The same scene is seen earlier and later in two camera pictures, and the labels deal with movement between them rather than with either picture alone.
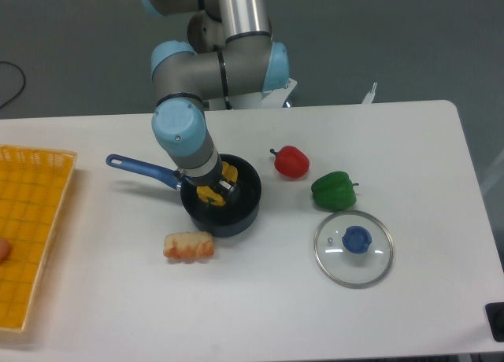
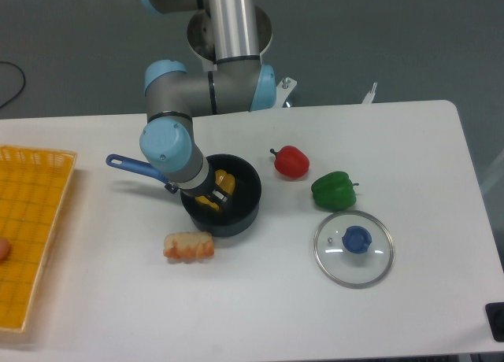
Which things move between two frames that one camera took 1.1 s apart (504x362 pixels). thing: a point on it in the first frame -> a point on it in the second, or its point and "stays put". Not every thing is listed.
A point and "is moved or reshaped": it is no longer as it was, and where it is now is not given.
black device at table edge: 494,315 stays put
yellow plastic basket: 35,184 stays put
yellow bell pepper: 228,171 is moved or reshaped
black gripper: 216,178 -> 206,189
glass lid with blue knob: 353,249 stays put
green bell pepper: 334,191 stays put
